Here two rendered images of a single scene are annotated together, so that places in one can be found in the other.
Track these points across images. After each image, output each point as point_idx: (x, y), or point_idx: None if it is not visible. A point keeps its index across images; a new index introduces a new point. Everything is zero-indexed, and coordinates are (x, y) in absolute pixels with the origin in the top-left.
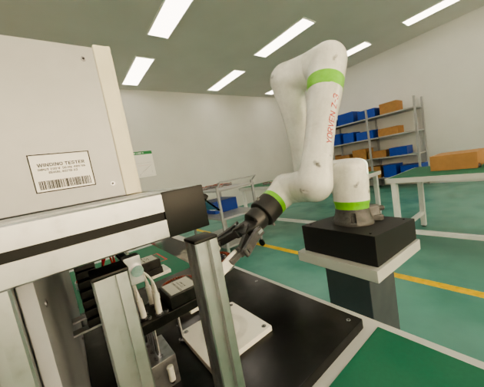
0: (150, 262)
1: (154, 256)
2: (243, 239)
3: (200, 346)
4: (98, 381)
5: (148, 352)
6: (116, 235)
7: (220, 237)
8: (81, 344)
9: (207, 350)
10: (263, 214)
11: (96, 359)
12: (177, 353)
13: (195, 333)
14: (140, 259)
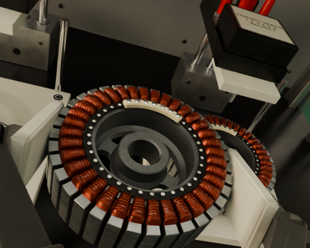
0: (230, 20)
1: (266, 35)
2: (1, 205)
3: None
4: (100, 39)
5: (30, 13)
6: None
7: (305, 241)
8: (132, 1)
9: None
10: None
11: (144, 52)
12: (37, 80)
13: (33, 99)
14: (271, 24)
